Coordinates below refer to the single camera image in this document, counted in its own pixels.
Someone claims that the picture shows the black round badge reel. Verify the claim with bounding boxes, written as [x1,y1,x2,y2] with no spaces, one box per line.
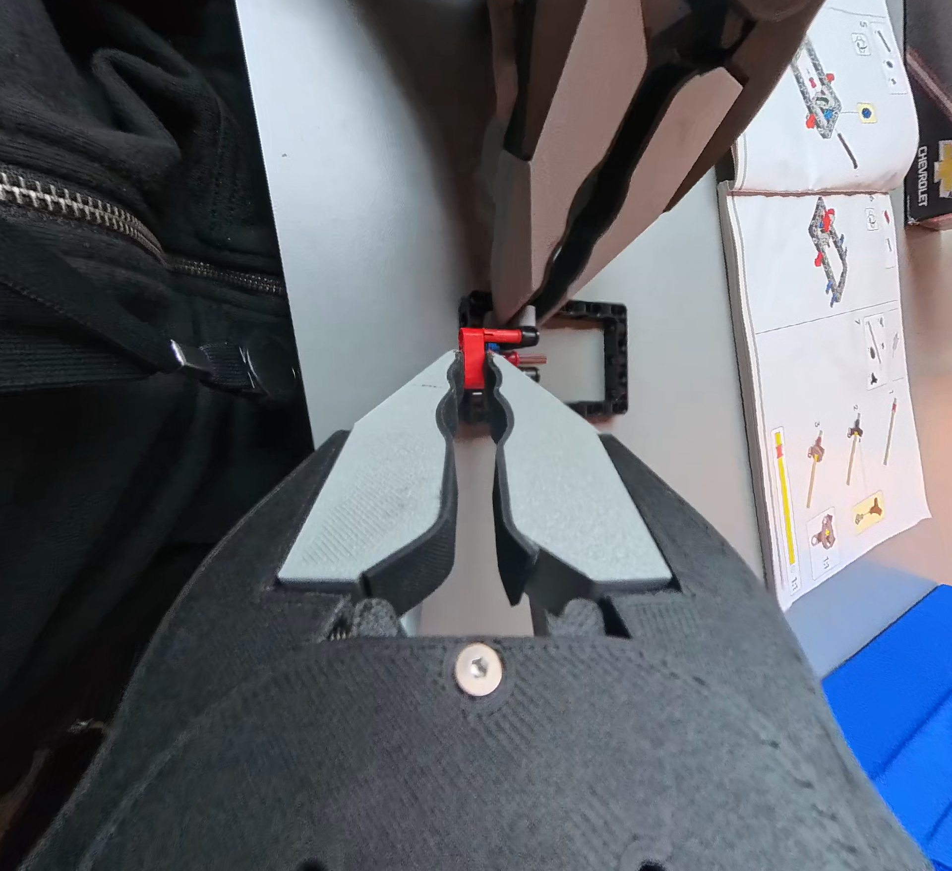
[238,339,302,401]

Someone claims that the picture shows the lego instruction booklet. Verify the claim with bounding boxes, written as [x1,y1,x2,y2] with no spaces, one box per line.
[716,0,933,613]

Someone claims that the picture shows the person's black jacket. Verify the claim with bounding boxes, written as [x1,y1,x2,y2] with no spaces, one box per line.
[0,0,315,871]

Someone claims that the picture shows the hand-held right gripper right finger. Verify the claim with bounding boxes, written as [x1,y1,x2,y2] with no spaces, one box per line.
[487,354,674,609]

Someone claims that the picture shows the thin red three-hole lego beam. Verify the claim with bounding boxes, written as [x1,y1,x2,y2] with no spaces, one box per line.
[458,327,493,391]

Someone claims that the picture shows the blue plastic bin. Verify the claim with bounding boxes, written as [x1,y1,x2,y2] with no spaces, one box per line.
[818,583,952,871]

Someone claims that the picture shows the black lego car box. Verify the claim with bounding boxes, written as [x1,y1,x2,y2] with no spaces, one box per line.
[902,0,952,230]

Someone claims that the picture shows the black lego frame assembly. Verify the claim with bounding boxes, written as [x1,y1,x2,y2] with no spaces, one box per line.
[457,291,630,420]

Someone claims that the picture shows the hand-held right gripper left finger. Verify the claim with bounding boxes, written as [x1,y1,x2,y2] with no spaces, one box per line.
[277,350,461,615]

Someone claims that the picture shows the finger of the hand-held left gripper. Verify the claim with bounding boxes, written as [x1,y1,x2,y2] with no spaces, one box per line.
[489,0,679,325]
[534,60,746,325]

